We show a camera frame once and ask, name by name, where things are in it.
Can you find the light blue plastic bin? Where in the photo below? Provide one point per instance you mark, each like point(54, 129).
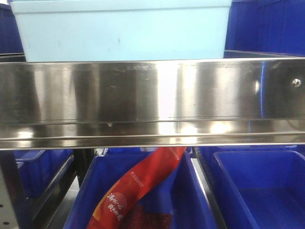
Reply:
point(121, 30)

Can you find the stainless steel right shelf rack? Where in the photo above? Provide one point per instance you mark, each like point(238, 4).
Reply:
point(246, 98)

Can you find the blue bin upper right shelf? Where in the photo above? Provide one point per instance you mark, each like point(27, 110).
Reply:
point(271, 26)

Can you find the blue bin with red bag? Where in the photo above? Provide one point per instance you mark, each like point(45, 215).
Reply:
point(176, 203)

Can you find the red printed snack bag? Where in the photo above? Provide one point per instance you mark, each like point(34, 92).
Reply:
point(134, 185)

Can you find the empty blue bin lower right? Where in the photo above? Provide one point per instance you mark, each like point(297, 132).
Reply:
point(257, 187)

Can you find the blue bin lower far left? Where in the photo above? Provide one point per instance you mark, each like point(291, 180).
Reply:
point(38, 167)

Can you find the blue bin upper left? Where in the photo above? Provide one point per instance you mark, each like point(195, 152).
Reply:
point(10, 41)

